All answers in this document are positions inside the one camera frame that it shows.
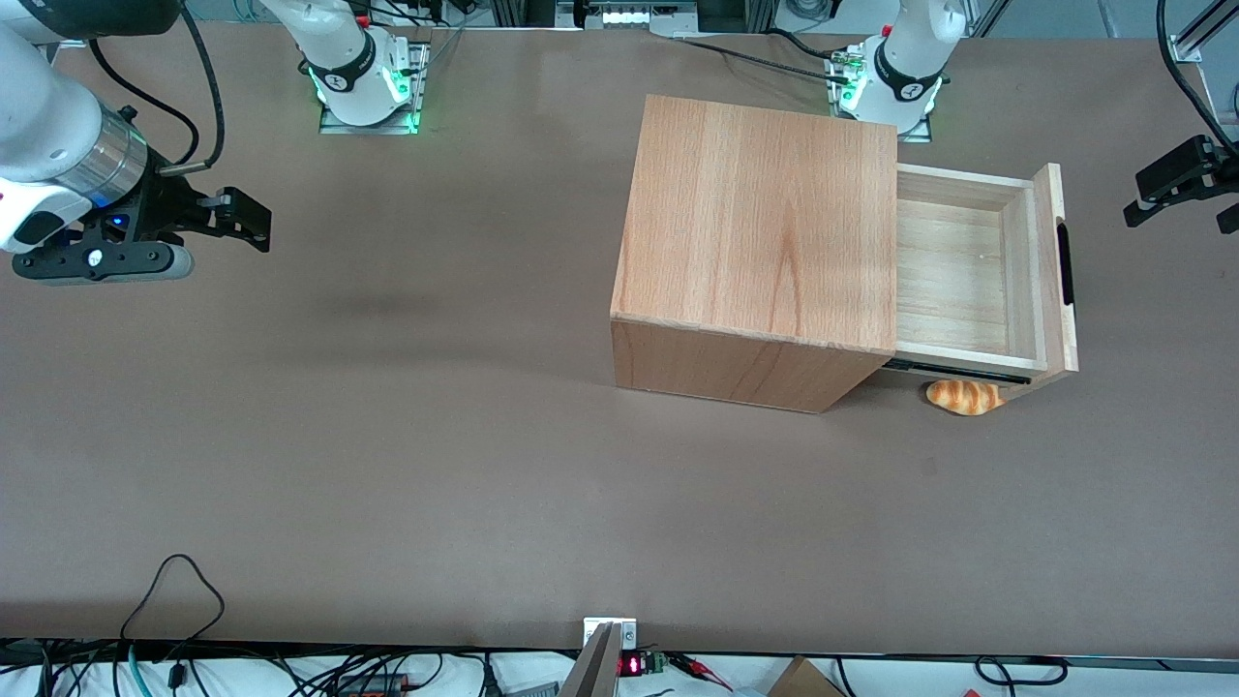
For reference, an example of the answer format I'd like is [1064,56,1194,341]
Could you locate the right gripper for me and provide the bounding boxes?
[0,176,272,256]

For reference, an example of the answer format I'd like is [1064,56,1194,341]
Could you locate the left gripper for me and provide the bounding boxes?
[1124,136,1239,230]

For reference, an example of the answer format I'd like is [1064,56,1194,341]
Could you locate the wooden drawer with black handle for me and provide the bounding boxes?
[876,162,1081,389]

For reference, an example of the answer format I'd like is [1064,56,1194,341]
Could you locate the wooden drawer cabinet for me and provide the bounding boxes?
[610,94,899,414]

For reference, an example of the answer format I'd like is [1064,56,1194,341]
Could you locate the striped orange bread roll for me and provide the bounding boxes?
[926,379,1008,417]

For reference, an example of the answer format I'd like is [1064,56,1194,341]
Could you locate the white power strip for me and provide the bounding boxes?
[600,4,680,29]

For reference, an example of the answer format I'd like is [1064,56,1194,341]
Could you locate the brown cardboard piece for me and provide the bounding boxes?
[769,656,845,697]

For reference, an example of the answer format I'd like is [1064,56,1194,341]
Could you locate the red and black clip leads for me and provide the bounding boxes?
[668,653,734,691]

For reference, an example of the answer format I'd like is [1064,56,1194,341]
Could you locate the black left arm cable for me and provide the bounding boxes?
[1156,0,1239,161]

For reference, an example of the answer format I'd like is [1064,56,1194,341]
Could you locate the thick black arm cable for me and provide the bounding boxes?
[155,5,227,177]

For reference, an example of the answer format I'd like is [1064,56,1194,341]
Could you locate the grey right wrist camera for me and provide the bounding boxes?
[12,242,195,286]

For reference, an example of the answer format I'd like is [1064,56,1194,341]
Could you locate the aluminium frame profile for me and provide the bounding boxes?
[1165,0,1239,65]

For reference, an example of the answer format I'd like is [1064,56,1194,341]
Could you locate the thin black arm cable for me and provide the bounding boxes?
[89,39,201,166]

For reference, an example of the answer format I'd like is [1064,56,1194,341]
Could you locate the black looped table cable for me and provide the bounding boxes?
[120,554,227,645]

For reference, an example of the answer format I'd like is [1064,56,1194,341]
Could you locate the black cable to arm base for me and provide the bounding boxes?
[676,35,855,86]

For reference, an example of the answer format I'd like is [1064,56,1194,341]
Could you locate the black coiled floor cable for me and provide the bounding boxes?
[975,655,1070,688]

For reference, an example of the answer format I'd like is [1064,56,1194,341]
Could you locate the aluminium camera mount post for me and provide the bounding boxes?
[557,618,638,697]

